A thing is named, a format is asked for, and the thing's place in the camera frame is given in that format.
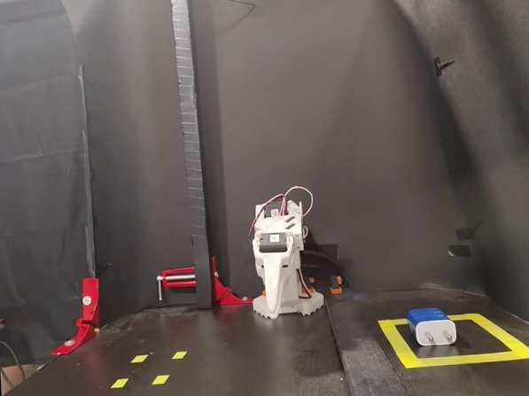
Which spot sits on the red screw clamp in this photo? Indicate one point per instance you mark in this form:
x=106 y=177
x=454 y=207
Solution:
x=225 y=293

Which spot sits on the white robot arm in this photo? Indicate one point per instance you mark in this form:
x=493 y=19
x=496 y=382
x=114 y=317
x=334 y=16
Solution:
x=292 y=214

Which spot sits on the red angled clamp bracket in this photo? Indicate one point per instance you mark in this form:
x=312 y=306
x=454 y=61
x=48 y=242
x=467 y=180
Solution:
x=88 y=305

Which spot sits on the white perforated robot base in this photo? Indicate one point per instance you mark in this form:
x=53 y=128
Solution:
x=310 y=304

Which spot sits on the tall black taped post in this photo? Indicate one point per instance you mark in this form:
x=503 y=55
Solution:
x=189 y=122

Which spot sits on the yellow tape square outline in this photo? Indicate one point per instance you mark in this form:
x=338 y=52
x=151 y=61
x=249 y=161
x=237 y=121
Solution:
x=477 y=358

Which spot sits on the black flat beam strip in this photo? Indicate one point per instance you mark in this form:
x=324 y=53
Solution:
x=361 y=357

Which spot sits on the blue white charger block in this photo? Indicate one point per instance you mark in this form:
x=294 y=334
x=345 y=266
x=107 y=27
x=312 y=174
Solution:
x=431 y=327

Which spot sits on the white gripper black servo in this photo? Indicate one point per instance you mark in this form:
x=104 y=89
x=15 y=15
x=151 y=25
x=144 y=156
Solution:
x=274 y=268

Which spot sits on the small yellow tape marker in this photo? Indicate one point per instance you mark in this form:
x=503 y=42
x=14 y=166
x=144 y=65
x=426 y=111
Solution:
x=179 y=354
x=120 y=383
x=140 y=358
x=160 y=379

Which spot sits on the black tape piece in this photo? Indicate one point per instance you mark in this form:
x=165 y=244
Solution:
x=465 y=233
x=459 y=250

